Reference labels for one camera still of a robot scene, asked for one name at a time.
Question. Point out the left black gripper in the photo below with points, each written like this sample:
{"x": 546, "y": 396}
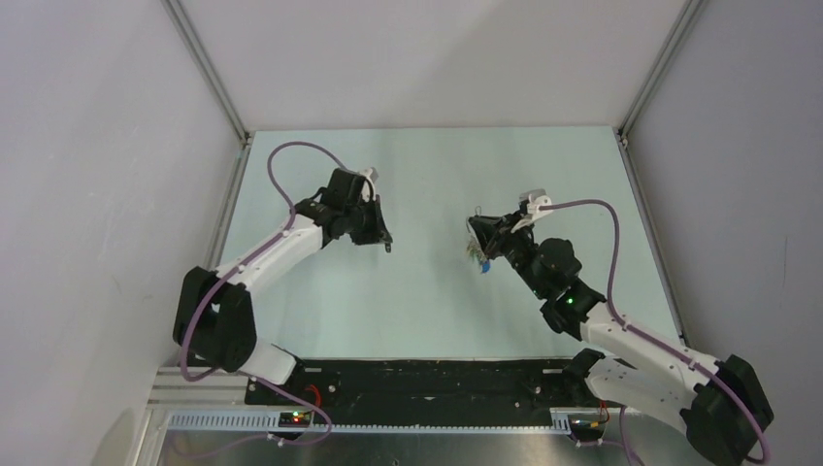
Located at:
{"x": 378, "y": 234}

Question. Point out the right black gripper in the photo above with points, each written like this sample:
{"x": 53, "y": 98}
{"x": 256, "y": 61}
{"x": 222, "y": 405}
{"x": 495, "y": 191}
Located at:
{"x": 495, "y": 232}

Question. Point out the keyring with coloured keys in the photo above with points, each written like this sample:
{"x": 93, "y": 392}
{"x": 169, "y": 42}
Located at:
{"x": 477, "y": 226}

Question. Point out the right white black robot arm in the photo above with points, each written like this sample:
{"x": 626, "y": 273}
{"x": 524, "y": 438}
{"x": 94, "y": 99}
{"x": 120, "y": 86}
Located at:
{"x": 718, "y": 405}

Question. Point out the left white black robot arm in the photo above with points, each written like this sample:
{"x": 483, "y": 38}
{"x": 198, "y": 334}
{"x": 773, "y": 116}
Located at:
{"x": 215, "y": 318}

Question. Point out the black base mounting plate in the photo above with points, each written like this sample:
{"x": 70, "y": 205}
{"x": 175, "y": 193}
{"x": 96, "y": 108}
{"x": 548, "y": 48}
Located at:
{"x": 465, "y": 394}

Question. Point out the right controller board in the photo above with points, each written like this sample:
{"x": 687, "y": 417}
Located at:
{"x": 578, "y": 424}

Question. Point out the controller board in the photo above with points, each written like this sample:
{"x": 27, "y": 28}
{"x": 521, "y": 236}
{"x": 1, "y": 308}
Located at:
{"x": 295, "y": 419}
{"x": 578, "y": 424}

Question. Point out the left controller board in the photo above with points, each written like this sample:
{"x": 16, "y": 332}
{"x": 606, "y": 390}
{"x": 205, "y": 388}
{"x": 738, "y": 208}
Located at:
{"x": 295, "y": 419}

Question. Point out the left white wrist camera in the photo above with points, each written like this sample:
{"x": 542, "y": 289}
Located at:
{"x": 369, "y": 192}

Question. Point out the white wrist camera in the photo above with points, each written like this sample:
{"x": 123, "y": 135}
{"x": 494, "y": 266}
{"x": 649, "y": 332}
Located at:
{"x": 533, "y": 205}
{"x": 369, "y": 192}

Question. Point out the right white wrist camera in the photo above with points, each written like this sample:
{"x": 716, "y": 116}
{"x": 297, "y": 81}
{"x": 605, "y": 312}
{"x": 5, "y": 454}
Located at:
{"x": 533, "y": 205}

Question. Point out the left aluminium corner post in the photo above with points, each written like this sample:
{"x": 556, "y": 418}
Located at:
{"x": 183, "y": 23}

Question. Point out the aluminium corner post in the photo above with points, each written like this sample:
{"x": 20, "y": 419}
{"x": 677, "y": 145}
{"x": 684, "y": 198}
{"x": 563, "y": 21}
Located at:
{"x": 684, "y": 23}
{"x": 183, "y": 23}

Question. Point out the aluminium frame rail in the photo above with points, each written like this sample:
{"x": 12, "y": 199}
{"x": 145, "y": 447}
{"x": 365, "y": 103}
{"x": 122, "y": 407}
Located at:
{"x": 234, "y": 402}

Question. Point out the right aluminium corner post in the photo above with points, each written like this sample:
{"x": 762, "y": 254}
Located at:
{"x": 684, "y": 23}

